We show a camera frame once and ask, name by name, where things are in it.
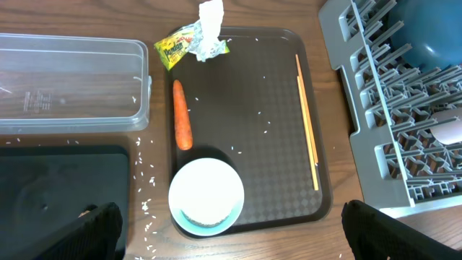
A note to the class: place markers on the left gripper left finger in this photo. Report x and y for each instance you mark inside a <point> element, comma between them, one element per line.
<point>93,235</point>

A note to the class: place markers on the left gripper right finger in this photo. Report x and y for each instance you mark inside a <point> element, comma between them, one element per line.
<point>373,235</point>

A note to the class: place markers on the wooden chopstick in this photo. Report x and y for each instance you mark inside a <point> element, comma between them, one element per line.
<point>313,167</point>
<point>306,108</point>

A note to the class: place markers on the dark blue bowl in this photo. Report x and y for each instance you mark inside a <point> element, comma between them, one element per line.
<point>432,28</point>

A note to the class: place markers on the white tissue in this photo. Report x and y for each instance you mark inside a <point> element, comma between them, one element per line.
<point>205,44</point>

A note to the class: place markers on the grey dishwasher rack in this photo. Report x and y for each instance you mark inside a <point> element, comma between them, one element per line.
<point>403,169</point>

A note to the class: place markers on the black tray bin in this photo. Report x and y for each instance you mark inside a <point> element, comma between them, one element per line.
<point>43,189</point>

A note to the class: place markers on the light blue rice bowl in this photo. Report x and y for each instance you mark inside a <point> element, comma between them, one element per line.
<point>206,197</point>

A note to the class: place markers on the orange carrot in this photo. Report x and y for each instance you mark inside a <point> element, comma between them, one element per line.
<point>183,132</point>

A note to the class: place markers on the clear plastic bin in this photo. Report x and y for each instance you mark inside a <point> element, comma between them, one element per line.
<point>73,85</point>

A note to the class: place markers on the brown serving tray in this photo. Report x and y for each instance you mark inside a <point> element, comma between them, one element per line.
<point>244,108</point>

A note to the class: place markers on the yellow green snack wrapper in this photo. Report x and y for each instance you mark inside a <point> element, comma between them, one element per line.
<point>174,47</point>

